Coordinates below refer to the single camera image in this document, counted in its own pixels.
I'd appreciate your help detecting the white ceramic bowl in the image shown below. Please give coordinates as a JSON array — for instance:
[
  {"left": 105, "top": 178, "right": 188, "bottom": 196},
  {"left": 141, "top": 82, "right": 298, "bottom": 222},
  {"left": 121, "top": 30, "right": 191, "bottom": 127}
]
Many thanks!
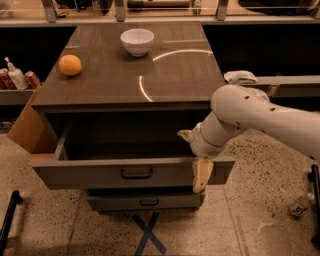
[{"left": 120, "top": 28, "right": 154, "bottom": 57}]

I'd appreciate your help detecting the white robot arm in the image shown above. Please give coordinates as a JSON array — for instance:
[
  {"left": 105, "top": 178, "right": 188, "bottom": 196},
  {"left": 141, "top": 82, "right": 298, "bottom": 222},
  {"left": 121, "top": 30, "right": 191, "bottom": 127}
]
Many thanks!
[{"left": 178, "top": 85, "right": 320, "bottom": 193}]

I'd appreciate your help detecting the brown cardboard box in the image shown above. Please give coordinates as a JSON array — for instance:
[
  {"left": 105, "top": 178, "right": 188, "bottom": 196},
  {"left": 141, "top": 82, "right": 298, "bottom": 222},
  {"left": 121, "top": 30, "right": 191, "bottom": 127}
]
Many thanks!
[{"left": 7, "top": 88, "right": 57, "bottom": 154}]

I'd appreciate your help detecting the grey bottom drawer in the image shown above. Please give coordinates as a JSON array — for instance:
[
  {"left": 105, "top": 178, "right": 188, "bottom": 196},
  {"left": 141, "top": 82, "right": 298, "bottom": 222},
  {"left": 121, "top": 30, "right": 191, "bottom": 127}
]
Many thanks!
[{"left": 87, "top": 192, "right": 205, "bottom": 212}]

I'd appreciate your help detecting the grey top drawer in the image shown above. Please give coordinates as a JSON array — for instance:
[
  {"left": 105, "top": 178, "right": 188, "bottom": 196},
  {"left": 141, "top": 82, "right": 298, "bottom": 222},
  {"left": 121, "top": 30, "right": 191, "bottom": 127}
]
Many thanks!
[{"left": 30, "top": 121, "right": 236, "bottom": 191}]

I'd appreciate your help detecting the black right base leg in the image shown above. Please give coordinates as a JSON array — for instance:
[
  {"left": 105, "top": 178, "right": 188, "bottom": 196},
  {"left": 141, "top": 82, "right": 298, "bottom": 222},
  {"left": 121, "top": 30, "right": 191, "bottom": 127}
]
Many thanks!
[{"left": 307, "top": 164, "right": 320, "bottom": 248}]

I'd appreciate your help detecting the white pump bottle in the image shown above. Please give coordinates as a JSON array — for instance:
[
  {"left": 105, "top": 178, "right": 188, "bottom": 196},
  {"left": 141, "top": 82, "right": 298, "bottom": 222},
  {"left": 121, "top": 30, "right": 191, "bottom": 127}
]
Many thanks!
[{"left": 5, "top": 57, "right": 28, "bottom": 90}]

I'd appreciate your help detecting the red soda can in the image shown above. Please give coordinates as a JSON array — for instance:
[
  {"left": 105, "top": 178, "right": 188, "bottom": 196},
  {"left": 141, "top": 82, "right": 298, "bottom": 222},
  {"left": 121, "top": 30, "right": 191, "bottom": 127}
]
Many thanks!
[
  {"left": 25, "top": 71, "right": 42, "bottom": 88},
  {"left": 0, "top": 68, "right": 15, "bottom": 89}
]

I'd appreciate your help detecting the grey drawer cabinet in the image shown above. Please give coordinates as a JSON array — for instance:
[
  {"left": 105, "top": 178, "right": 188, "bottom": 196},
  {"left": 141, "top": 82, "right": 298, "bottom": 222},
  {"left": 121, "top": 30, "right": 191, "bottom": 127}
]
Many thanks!
[{"left": 32, "top": 21, "right": 233, "bottom": 213}]

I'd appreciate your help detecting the grey drawer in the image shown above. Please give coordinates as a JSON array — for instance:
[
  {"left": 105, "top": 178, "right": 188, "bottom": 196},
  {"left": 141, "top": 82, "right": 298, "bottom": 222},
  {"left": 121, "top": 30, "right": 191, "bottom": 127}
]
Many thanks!
[
  {"left": 30, "top": 121, "right": 236, "bottom": 191},
  {"left": 87, "top": 192, "right": 205, "bottom": 212}
]

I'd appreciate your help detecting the clear plastic bottle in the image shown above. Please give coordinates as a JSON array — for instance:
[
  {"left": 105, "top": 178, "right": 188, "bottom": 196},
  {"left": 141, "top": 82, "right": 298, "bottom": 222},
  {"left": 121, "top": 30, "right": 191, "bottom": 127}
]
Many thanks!
[{"left": 288, "top": 193, "right": 315, "bottom": 217}]

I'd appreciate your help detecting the black base leg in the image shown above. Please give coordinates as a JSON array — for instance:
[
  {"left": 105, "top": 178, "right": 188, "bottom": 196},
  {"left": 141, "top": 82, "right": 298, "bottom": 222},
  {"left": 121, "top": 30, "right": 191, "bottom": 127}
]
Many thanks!
[
  {"left": 307, "top": 164, "right": 320, "bottom": 248},
  {"left": 0, "top": 190, "right": 23, "bottom": 256}
]

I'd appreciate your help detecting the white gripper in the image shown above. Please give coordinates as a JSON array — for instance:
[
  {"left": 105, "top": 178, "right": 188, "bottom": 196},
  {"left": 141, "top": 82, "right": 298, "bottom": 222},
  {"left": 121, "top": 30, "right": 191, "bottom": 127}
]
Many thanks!
[{"left": 177, "top": 122, "right": 227, "bottom": 193}]

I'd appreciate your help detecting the orange fruit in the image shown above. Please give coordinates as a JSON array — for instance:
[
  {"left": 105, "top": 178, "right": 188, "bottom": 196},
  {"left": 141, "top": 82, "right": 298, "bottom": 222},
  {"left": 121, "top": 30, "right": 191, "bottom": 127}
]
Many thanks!
[{"left": 58, "top": 54, "right": 82, "bottom": 76}]

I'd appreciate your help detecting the black left base leg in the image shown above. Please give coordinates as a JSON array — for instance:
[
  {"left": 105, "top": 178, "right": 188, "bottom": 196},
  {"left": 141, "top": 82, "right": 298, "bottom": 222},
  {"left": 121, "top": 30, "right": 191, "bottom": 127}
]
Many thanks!
[{"left": 0, "top": 190, "right": 23, "bottom": 256}]

